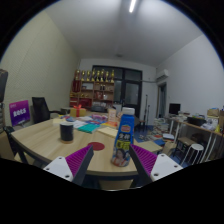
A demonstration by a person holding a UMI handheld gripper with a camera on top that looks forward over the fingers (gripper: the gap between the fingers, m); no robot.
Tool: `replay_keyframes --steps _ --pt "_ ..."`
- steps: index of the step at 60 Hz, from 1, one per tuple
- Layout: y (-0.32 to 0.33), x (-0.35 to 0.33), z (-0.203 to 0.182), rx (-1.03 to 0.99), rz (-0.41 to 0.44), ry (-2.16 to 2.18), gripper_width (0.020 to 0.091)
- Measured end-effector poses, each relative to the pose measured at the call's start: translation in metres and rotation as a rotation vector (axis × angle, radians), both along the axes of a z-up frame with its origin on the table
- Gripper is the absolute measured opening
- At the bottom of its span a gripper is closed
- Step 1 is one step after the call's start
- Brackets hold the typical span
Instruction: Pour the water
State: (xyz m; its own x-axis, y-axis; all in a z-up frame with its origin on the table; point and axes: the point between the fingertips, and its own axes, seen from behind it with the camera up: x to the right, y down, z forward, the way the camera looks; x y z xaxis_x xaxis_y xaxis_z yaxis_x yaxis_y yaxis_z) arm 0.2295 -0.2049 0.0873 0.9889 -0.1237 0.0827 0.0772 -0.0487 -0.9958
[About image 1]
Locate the purple sign board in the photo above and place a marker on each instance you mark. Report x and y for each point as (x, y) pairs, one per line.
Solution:
(19, 113)

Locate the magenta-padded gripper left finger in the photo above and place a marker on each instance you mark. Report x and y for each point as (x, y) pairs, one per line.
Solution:
(58, 168)

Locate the brown paper bag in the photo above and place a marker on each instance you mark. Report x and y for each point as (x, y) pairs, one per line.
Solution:
(170, 148)

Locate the flat round red coaster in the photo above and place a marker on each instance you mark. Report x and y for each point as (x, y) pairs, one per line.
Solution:
(96, 146)

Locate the white round stool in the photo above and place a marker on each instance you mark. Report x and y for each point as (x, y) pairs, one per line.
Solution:
(196, 147)

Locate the brown wooden stool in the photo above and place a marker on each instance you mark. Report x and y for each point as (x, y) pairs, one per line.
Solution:
(182, 141)

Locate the blue white-capped drink bottle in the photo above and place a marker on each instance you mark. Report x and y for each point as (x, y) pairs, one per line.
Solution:
(124, 133)

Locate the white wall air conditioner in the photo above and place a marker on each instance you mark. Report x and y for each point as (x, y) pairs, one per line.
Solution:
(162, 75)

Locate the cluttered wooden side desk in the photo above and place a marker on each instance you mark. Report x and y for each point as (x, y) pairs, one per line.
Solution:
(196, 128)

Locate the black framed glass door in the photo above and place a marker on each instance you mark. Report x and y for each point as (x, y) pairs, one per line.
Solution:
(131, 93)

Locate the light wooden low table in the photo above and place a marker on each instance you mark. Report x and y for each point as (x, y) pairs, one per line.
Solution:
(150, 146)

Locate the black cup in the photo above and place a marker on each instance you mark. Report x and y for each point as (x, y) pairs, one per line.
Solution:
(66, 132)

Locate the black office chair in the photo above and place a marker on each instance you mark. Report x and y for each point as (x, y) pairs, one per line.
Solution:
(40, 108)

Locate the beige book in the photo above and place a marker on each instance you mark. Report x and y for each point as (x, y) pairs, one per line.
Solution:
(107, 132)

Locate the wooden shelf unit with trophies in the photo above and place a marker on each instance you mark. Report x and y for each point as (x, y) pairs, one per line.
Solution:
(95, 91)

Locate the white paper sheet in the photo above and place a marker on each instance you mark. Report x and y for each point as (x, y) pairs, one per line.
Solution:
(79, 124)

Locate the black microphone stand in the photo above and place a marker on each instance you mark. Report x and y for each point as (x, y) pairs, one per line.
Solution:
(145, 108)

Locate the pale yellow notebook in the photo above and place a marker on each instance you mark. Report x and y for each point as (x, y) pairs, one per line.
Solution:
(59, 121)

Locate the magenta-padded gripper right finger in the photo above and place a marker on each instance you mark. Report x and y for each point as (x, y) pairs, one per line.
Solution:
(163, 166)

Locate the black computer monitor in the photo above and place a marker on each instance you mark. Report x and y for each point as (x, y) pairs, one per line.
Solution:
(174, 108)

